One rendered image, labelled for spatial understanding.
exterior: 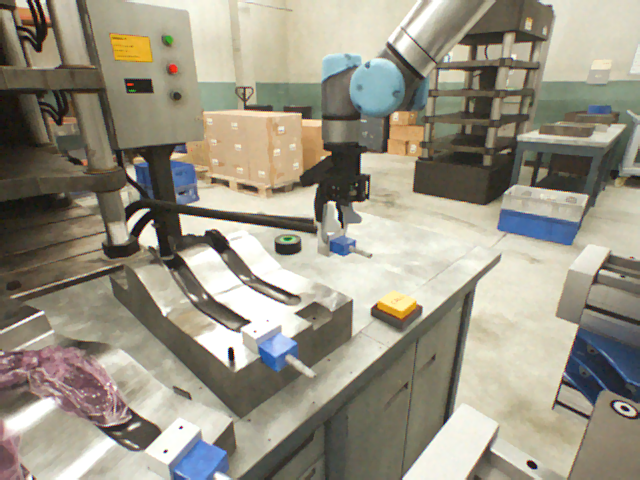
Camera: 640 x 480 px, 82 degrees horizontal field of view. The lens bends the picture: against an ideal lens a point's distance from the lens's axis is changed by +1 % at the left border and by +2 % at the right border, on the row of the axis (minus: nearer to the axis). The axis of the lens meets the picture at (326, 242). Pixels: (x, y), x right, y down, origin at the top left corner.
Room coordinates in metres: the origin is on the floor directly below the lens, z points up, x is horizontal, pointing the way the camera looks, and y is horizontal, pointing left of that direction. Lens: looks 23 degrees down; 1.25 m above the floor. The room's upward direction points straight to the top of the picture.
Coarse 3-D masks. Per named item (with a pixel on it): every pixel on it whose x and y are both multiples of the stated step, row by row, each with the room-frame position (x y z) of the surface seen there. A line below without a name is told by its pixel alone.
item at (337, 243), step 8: (328, 232) 0.74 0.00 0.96; (336, 232) 0.75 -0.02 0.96; (320, 240) 0.75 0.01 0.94; (328, 240) 0.73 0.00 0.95; (336, 240) 0.73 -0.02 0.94; (344, 240) 0.73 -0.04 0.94; (352, 240) 0.73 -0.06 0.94; (320, 248) 0.75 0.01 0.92; (328, 248) 0.73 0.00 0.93; (336, 248) 0.72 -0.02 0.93; (344, 248) 0.71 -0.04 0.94; (352, 248) 0.71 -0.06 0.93; (328, 256) 0.73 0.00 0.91; (344, 256) 0.71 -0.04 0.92; (368, 256) 0.68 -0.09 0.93
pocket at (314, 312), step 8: (312, 304) 0.57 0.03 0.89; (320, 304) 0.56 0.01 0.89; (296, 312) 0.54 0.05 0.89; (304, 312) 0.55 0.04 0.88; (312, 312) 0.57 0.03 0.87; (320, 312) 0.56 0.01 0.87; (328, 312) 0.55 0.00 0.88; (312, 320) 0.55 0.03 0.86; (320, 320) 0.55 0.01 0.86; (328, 320) 0.54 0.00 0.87
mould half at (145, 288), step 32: (192, 256) 0.68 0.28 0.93; (256, 256) 0.73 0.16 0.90; (128, 288) 0.67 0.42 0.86; (160, 288) 0.59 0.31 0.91; (224, 288) 0.63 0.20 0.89; (288, 288) 0.63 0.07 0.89; (320, 288) 0.62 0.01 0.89; (160, 320) 0.56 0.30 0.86; (192, 320) 0.52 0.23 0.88; (256, 320) 0.51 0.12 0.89; (288, 320) 0.51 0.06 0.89; (352, 320) 0.58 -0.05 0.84; (192, 352) 0.48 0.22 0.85; (224, 352) 0.43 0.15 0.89; (320, 352) 0.52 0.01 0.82; (224, 384) 0.42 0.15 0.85; (256, 384) 0.42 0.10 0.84
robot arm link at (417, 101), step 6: (426, 78) 0.66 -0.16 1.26; (420, 84) 0.66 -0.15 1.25; (426, 84) 0.66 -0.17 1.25; (420, 90) 0.66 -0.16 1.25; (426, 90) 0.67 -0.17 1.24; (414, 96) 0.66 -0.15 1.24; (420, 96) 0.66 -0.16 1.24; (426, 96) 0.68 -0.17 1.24; (408, 102) 0.66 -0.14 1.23; (414, 102) 0.66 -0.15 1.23; (420, 102) 0.66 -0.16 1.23; (426, 102) 0.69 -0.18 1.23; (402, 108) 0.68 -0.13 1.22; (408, 108) 0.68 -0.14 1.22; (414, 108) 0.68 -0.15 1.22; (420, 108) 0.68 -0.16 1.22
